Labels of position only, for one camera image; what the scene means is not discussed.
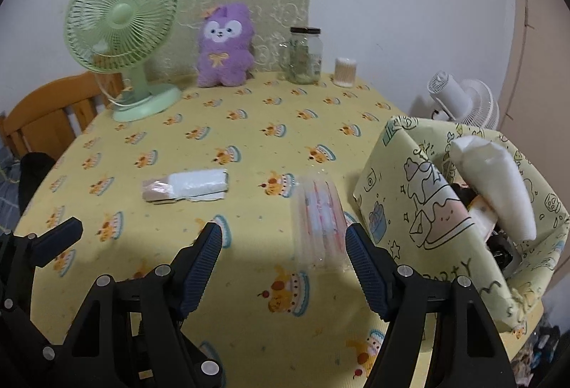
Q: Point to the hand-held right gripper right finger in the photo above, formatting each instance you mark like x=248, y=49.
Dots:
x=367, y=274

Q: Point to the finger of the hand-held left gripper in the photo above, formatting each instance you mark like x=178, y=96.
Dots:
x=26, y=316
x=58, y=236

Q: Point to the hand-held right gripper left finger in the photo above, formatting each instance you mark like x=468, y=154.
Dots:
x=200, y=270

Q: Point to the clear plastic packet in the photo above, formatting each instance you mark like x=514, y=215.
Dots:
x=320, y=218

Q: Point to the yellow cartoon print storage box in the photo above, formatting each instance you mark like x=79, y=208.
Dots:
x=414, y=201

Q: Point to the black garment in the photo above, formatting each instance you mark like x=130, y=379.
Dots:
x=35, y=178

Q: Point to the blue plaid bedding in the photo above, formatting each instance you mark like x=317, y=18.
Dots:
x=9, y=192

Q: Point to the beige and white cloth pack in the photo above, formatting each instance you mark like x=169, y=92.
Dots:
x=191, y=185

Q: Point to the wooden chair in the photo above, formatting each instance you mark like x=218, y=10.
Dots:
x=49, y=116

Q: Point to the yellow cake print tablecloth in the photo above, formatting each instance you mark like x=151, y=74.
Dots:
x=254, y=138

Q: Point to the white desk fan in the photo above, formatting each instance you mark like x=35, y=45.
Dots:
x=463, y=98

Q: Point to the cotton swab container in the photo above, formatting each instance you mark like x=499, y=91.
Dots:
x=345, y=72

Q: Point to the purple plush toy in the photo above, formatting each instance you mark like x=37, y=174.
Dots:
x=222, y=54

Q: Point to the small clear glass bottle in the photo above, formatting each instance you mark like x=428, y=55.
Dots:
x=284, y=63

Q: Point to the green desk fan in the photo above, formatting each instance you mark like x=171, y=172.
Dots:
x=118, y=18

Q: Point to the glass jar with black lid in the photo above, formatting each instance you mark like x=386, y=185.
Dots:
x=305, y=56

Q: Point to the beige door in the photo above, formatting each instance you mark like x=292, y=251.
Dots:
x=543, y=58

